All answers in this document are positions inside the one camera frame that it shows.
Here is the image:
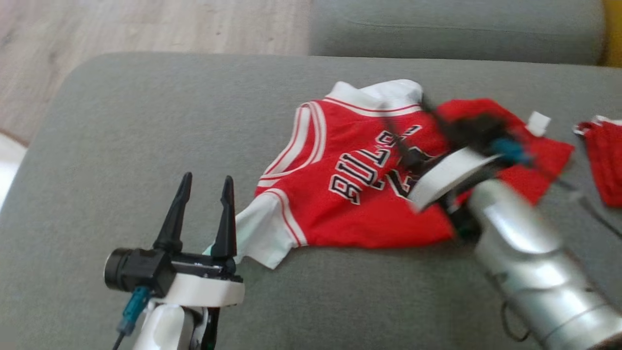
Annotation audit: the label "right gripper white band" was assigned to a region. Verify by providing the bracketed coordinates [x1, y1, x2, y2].
[381, 95, 505, 213]

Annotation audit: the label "left camera cable teal connector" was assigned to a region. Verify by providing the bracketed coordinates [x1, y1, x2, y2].
[113, 286, 152, 350]

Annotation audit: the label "large grey sofa chaise seat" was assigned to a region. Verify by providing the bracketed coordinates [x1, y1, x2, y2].
[0, 52, 622, 350]

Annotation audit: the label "red Bulls basketball jersey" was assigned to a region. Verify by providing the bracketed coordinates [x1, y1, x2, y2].
[203, 79, 575, 269]

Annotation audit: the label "right camera cable teal connector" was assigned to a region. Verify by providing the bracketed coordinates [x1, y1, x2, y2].
[490, 138, 622, 239]

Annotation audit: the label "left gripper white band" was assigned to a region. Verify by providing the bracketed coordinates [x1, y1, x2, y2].
[153, 172, 245, 308]

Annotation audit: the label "camera cable teal connector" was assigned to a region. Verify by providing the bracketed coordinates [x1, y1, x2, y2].
[490, 138, 622, 239]
[113, 286, 152, 350]

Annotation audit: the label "large yellow sofa back cushion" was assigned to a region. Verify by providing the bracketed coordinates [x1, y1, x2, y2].
[603, 0, 622, 68]

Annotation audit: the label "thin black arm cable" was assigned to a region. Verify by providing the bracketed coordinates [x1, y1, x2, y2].
[500, 275, 533, 342]

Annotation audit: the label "red basketball shorts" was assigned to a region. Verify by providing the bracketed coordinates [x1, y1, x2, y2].
[574, 116, 622, 209]

